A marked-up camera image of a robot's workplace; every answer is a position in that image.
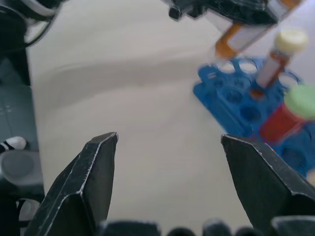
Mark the white cable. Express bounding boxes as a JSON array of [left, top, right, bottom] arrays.
[[23, 0, 61, 47]]

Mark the red tube with green cap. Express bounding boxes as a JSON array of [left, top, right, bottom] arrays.
[[259, 85, 315, 146]]

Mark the grey round robot joint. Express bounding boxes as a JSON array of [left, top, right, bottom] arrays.
[[0, 149, 44, 187]]

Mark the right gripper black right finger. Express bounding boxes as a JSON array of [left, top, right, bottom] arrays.
[[220, 134, 315, 229]]

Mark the white rounded object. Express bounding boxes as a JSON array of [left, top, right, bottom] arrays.
[[17, 199, 41, 222]]

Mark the dark robot torso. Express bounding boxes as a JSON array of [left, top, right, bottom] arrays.
[[0, 0, 72, 87]]

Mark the black and white shoe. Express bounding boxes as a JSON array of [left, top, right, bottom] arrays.
[[0, 136, 27, 151]]

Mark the clear tube with orange liquid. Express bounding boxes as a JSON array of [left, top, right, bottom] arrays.
[[214, 0, 300, 61]]

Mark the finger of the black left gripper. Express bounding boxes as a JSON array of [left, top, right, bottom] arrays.
[[168, 0, 279, 27]]

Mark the blue test tube rack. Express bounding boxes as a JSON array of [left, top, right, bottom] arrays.
[[192, 56, 315, 182]]

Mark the orange tube with cream cap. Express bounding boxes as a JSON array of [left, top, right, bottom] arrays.
[[250, 29, 310, 99]]

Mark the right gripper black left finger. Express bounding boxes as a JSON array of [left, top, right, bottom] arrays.
[[24, 132, 119, 236]]

